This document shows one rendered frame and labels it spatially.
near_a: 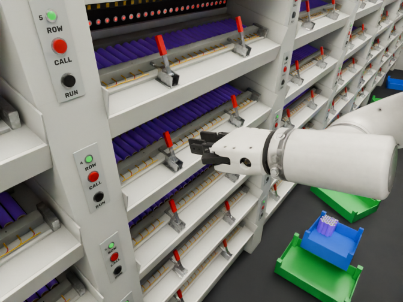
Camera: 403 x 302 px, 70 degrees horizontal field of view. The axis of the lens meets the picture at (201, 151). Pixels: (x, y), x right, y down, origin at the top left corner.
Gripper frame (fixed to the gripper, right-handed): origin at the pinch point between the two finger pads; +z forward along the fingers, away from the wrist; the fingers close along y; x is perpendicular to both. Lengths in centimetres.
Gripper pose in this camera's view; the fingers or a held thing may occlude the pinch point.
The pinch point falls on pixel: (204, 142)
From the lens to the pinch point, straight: 57.1
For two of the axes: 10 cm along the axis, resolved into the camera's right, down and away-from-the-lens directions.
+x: -1.9, -8.9, -4.0
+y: 6.2, -4.3, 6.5
